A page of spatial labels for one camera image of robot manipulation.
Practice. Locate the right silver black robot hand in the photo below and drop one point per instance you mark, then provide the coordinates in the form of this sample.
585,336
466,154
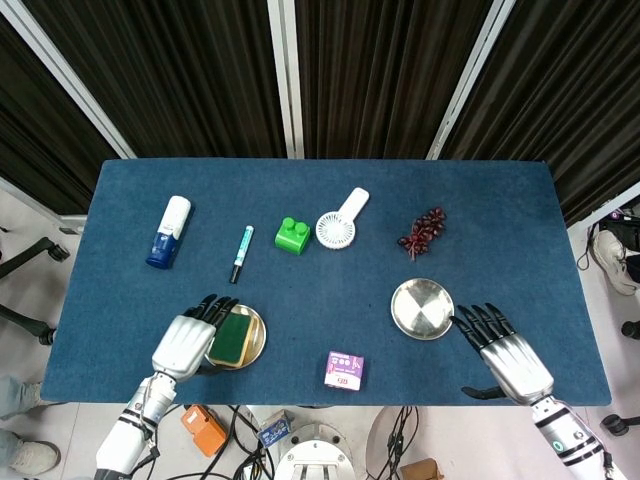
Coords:
515,367

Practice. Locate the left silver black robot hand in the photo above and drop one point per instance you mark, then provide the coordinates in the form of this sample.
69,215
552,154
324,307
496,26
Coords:
182,345

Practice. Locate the yellow sponge with green pad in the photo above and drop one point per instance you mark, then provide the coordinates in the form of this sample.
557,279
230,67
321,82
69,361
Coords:
232,340

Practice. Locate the purple and white box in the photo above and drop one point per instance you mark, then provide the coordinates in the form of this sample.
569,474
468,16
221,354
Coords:
344,371

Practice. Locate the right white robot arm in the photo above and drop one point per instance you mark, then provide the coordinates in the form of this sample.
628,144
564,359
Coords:
570,440

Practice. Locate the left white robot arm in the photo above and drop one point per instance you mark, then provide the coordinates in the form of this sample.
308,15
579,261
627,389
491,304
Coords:
132,435

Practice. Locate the grey round robot base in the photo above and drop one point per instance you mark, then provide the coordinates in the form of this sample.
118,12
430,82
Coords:
315,457

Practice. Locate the round stainless steel plate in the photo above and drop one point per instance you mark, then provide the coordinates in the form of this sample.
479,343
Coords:
261,335
422,309

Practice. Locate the orange electric device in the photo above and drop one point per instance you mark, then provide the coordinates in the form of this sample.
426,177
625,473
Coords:
202,430

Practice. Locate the teal marker pen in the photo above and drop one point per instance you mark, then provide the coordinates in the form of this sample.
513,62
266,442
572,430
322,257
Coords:
242,252

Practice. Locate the blue and white spray bottle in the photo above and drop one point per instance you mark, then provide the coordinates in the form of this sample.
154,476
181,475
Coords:
167,235

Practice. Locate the black chair caster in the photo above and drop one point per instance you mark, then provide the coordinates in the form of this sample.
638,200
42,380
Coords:
616,424
631,330

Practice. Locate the brown cardboard box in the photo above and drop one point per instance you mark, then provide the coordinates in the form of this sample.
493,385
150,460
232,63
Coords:
420,470

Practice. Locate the white sneaker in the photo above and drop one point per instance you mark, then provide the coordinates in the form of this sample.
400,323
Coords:
617,260

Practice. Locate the green toy building brick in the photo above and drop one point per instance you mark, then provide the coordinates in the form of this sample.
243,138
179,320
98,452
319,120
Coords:
291,240

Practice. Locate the black office chair base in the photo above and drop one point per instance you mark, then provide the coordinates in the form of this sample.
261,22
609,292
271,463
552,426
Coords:
27,320

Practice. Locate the bunch of dark red grapes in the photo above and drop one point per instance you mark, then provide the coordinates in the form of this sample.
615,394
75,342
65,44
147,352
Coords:
424,232

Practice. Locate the white handheld fan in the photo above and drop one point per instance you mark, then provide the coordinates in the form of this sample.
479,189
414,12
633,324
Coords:
336,231

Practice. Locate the blue table cloth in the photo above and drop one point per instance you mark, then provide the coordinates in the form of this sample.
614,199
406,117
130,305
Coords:
320,195

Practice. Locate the black pleated curtain panel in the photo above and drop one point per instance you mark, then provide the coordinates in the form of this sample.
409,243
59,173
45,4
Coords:
175,75
570,90
35,140
380,75

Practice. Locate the white frame post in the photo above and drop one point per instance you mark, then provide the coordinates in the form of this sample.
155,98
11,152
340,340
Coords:
472,80
286,80
70,80

